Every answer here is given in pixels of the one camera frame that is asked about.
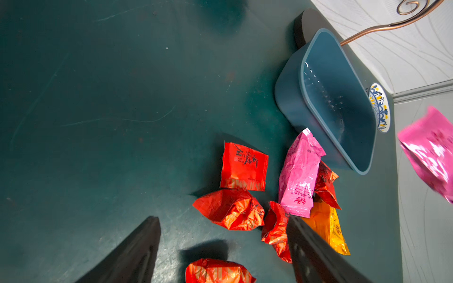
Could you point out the small red tea bag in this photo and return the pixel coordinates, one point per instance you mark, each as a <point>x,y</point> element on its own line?
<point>274,231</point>

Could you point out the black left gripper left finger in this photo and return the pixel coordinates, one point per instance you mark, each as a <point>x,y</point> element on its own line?
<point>133,261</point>

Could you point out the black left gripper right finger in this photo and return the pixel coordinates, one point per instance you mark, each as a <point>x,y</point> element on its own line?
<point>314,260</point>

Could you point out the long pink tea bag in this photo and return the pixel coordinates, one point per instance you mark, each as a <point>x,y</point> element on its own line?
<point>299,173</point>

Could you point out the teal plastic storage box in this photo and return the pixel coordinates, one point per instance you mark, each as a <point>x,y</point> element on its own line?
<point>318,89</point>

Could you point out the blue yellow patterned small bowl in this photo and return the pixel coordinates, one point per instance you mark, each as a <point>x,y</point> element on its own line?
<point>380,105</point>

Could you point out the orange tea bag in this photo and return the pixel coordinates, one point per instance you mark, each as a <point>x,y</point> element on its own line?
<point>324,221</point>

